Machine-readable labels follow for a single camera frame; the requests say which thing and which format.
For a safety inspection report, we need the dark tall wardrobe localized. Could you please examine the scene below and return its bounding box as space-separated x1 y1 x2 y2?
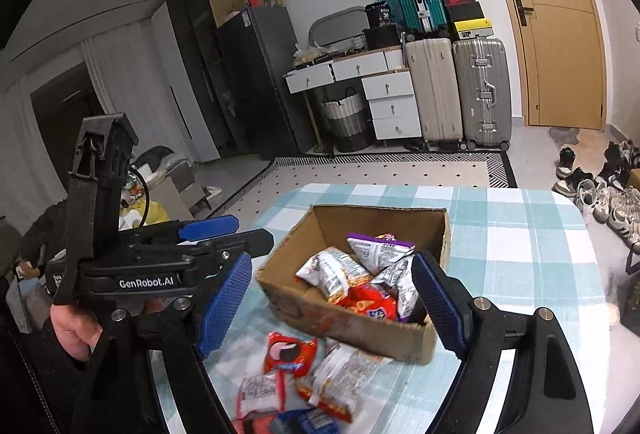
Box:
165 0 246 165

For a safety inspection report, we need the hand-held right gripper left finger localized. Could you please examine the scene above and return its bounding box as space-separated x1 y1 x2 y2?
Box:
72 251 253 434

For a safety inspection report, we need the beige suitcase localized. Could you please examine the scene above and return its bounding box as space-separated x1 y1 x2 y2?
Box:
404 38 465 149

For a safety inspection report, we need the teal checked tablecloth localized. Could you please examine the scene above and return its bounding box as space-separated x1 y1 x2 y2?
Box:
150 184 608 434

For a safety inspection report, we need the red chips bag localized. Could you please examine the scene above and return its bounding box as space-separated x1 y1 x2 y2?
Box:
345 284 401 322

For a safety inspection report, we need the red cookie packet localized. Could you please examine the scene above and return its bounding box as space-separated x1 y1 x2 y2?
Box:
263 331 319 375

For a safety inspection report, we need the person's left hand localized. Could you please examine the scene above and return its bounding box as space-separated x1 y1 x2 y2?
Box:
50 300 106 362

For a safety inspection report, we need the woven laundry basket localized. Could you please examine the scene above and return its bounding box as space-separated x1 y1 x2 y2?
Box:
320 88 368 152

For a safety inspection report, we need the white purple snack packet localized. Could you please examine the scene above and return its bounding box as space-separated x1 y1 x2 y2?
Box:
372 254 426 322
347 234 416 275

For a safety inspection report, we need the red white snack packet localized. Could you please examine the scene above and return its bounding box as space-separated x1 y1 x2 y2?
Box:
236 371 288 420

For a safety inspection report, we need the beige box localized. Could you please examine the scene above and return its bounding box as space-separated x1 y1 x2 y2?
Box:
155 174 198 219

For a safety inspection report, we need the yellow bag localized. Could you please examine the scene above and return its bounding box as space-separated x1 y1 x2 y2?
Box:
122 204 173 227

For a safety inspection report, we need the black refrigerator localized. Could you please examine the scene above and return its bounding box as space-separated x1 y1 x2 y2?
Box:
216 6 316 159

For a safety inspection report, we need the blue cookie packet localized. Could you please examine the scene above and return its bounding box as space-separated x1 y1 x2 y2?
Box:
272 406 346 434

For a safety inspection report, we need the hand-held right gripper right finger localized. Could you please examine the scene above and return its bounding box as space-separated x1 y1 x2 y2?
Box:
410 250 596 434

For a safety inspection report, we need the silver suitcase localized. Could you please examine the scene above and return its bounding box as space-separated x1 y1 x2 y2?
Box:
452 36 513 152

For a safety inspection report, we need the red barcode snack packet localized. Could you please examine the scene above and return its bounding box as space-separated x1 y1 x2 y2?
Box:
240 416 281 434

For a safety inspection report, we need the black jar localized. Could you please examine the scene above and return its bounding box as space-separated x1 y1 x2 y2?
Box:
365 2 393 30

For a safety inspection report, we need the white orange noodle snack packet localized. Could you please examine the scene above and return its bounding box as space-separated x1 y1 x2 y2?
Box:
295 248 373 305
295 341 393 422

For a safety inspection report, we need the pile of shoes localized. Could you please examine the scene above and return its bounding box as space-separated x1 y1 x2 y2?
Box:
552 141 640 255

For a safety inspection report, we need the grey door mat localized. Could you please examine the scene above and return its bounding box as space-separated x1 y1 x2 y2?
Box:
547 126 581 145

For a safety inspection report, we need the wooden door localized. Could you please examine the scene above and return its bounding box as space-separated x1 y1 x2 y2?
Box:
470 0 608 131

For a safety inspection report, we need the grey oval mirror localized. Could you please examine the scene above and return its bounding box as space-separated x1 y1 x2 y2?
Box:
307 7 368 47

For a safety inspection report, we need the white curtain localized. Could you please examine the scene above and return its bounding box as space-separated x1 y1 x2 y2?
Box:
0 34 133 235

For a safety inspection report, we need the brown cardboard box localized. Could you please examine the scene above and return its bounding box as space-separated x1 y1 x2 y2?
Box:
256 205 452 365

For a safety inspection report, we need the black storage box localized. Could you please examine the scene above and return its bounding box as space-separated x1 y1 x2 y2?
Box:
362 28 403 50

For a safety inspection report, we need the plain black shoebox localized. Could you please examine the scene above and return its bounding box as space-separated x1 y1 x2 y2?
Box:
445 2 487 24

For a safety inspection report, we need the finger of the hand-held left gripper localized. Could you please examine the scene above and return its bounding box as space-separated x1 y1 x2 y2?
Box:
197 228 275 259
120 215 241 245

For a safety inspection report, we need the grey round object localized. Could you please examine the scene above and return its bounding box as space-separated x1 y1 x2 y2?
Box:
135 146 193 179

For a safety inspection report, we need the white dresser with drawers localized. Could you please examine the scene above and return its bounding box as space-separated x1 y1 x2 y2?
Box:
284 46 423 142

